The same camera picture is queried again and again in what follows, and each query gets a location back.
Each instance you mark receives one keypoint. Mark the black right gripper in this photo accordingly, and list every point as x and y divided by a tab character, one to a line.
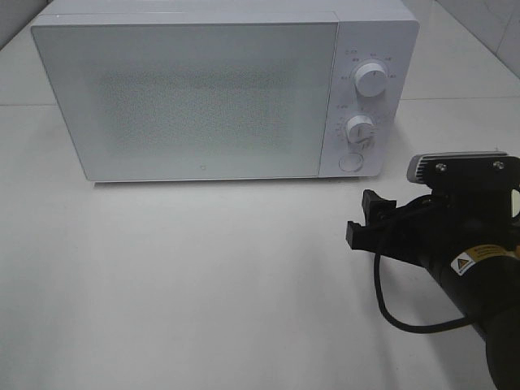
438	230

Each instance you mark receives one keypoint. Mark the round white door button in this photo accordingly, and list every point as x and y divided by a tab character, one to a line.
351	162

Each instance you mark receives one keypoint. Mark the white microwave door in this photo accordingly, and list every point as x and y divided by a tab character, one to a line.
162	102

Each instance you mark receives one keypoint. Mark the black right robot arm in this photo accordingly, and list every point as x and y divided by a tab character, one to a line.
483	283

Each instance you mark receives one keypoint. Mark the white lower microwave knob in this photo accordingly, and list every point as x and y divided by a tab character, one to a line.
359	128

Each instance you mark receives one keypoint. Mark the white microwave knob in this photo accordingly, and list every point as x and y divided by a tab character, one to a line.
370	78
359	128

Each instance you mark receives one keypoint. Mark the white upper microwave knob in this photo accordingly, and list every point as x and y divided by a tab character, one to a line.
370	78

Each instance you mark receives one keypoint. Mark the white microwave oven body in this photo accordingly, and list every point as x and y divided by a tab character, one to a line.
385	31

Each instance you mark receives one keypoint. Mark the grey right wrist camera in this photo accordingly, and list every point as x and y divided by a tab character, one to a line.
423	165

